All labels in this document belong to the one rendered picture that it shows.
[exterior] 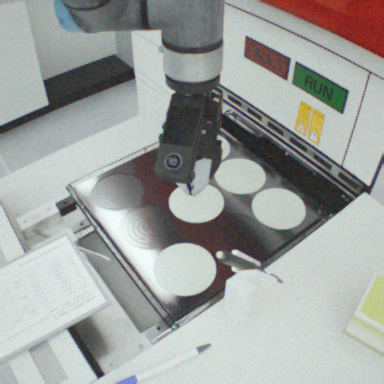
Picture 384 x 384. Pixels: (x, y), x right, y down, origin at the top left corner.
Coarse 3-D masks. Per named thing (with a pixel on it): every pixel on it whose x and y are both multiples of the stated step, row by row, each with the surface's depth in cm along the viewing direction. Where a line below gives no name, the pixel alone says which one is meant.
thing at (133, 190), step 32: (224, 160) 82; (256, 160) 82; (96, 192) 76; (128, 192) 76; (160, 192) 75; (224, 192) 75; (256, 192) 75; (128, 224) 70; (160, 224) 70; (192, 224) 70; (224, 224) 70; (256, 224) 70; (128, 256) 65; (256, 256) 65; (160, 288) 61
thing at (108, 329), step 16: (64, 224) 72; (32, 240) 70; (96, 272) 65; (112, 304) 61; (96, 320) 59; (112, 320) 59; (128, 320) 59; (80, 336) 57; (96, 336) 57; (112, 336) 57; (128, 336) 57; (96, 352) 55
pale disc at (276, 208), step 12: (264, 192) 76; (276, 192) 76; (288, 192) 76; (264, 204) 73; (276, 204) 73; (288, 204) 73; (300, 204) 73; (264, 216) 71; (276, 216) 71; (288, 216) 71; (300, 216) 71
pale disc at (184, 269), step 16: (160, 256) 65; (176, 256) 65; (192, 256) 65; (208, 256) 65; (160, 272) 63; (176, 272) 63; (192, 272) 63; (208, 272) 63; (176, 288) 61; (192, 288) 61
